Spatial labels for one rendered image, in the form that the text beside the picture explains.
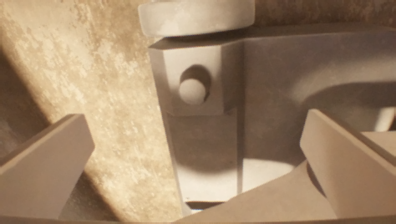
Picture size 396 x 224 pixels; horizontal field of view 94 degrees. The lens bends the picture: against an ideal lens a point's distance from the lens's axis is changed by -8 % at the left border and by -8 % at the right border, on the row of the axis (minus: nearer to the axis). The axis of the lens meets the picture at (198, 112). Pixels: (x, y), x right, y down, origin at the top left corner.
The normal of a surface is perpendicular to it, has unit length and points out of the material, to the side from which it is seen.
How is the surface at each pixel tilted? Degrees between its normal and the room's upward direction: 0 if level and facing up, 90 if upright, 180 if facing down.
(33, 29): 0
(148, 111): 0
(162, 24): 24
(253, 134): 0
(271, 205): 90
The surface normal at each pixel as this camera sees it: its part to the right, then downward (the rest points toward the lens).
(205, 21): 0.11, 0.49
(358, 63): -0.10, 0.48
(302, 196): -0.10, -0.87
